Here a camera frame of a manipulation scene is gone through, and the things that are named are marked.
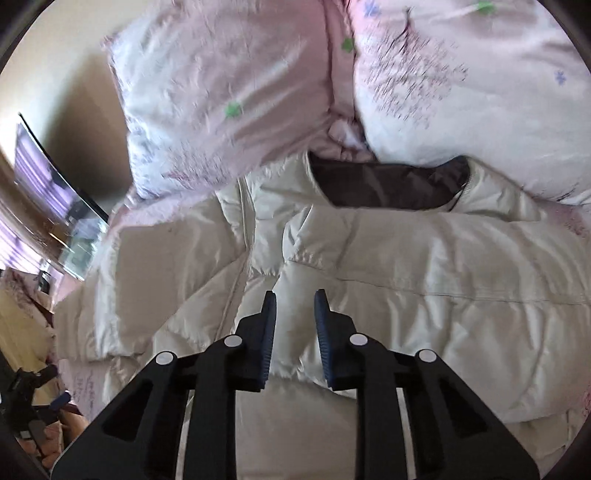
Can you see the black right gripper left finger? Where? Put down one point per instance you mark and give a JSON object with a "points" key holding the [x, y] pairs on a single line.
{"points": [[177, 415]]}

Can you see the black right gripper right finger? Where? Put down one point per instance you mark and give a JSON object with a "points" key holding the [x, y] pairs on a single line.
{"points": [[414, 406]]}

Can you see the cream puffer jacket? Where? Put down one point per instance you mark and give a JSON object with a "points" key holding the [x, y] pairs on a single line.
{"points": [[483, 277]]}

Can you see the person's left hand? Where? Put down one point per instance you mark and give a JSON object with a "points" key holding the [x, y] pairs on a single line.
{"points": [[66, 429]]}

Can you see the flat screen television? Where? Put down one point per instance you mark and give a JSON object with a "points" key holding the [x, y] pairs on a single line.
{"points": [[76, 222]]}

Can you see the pink floral pillow right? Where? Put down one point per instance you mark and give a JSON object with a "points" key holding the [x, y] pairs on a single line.
{"points": [[499, 81]]}

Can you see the pink floral pillow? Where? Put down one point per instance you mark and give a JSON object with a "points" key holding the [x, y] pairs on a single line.
{"points": [[499, 81], [213, 89]]}

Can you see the pink floral pillow left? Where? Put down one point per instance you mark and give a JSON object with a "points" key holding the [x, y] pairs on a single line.
{"points": [[213, 89]]}

